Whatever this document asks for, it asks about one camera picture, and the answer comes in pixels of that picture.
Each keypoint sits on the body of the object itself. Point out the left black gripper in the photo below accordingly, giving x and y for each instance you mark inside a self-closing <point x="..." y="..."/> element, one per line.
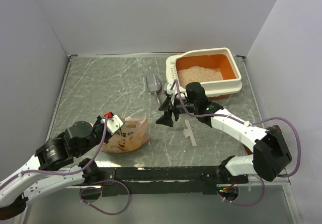
<point x="98" y="121"/>

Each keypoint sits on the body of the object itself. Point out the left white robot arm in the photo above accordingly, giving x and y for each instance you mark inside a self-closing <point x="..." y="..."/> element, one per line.
<point x="19" y="192"/>

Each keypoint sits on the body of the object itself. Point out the aluminium frame rail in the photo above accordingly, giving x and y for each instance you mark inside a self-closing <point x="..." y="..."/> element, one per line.
<point x="251" y="181"/>

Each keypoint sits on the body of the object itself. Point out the pink cat litter bag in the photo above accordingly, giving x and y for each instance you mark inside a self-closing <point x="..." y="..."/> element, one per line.
<point x="129" y="138"/>

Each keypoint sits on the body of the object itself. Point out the brown dustpan brush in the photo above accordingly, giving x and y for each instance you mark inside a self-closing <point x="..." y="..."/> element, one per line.
<point x="248" y="151"/>

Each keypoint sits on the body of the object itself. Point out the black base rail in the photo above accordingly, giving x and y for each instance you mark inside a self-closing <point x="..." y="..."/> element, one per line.
<point x="163" y="180"/>

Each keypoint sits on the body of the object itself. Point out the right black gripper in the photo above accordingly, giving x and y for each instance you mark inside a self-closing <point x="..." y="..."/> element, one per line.
<point x="166" y="119"/>

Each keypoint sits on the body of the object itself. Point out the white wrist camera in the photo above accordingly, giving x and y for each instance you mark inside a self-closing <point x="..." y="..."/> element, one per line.
<point x="170" y="89"/>
<point x="113" y="122"/>

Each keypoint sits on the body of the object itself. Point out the cream orange litter box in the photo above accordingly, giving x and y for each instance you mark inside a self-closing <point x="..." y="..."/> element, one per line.
<point x="215" y="69"/>

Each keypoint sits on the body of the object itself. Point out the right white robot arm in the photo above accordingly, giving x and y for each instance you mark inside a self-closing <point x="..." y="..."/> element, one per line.
<point x="269" y="155"/>

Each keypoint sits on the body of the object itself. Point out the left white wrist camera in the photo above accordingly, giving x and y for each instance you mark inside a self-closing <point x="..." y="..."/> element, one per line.
<point x="113" y="122"/>

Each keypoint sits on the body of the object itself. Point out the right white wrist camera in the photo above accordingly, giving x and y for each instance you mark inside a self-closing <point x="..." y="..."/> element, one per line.
<point x="170" y="89"/>

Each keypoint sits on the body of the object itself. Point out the clear plastic bag clip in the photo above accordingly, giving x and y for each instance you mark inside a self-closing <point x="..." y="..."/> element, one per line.
<point x="188" y="133"/>

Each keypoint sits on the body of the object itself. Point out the metal litter scoop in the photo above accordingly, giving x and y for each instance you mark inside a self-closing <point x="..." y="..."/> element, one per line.
<point x="153" y="85"/>

